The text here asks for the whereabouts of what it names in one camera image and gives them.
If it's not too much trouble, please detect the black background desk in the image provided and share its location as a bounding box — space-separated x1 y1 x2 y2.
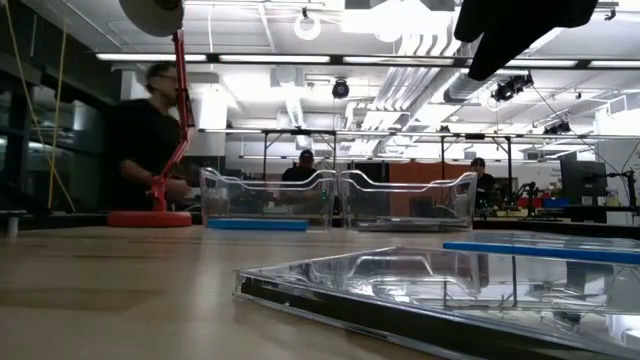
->
472 202 640 240

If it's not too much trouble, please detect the black hanging camera rig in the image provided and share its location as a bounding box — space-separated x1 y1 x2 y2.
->
492 72 535 104
542 119 574 136

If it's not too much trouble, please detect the silver metal post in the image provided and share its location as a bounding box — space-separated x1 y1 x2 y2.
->
0 209 27 240

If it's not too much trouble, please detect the red desk lamp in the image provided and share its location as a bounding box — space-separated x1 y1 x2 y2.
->
107 0 195 229

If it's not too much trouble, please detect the clear jewel case black tray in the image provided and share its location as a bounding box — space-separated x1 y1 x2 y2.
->
232 245 640 360
359 219 451 228
357 225 454 233

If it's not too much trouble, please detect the black workbench frame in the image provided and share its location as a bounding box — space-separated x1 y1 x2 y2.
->
259 127 339 181
438 132 515 181

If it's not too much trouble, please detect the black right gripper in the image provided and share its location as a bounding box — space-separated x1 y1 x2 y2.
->
453 0 599 82

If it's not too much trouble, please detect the yellow hanging cable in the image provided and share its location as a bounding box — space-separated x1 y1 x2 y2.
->
2 0 77 214

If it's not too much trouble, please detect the person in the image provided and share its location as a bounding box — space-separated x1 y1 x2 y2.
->
279 148 321 206
107 62 194 211
469 157 496 211

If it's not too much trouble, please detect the plain blue jewel case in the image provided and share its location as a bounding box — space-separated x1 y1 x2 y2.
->
442 232 640 266
206 218 310 233

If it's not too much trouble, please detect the clear plastic bin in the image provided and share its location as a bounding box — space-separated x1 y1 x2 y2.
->
198 167 339 232
339 168 479 233

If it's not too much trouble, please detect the white ring light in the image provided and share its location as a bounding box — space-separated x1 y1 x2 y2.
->
293 7 322 42

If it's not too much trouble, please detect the black overhead light bar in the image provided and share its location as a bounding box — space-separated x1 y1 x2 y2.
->
94 51 640 70

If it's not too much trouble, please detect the black computer monitor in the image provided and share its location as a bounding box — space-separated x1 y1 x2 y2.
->
559 159 609 206

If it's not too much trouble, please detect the silver ventilation duct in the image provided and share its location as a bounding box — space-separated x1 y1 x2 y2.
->
442 0 621 104

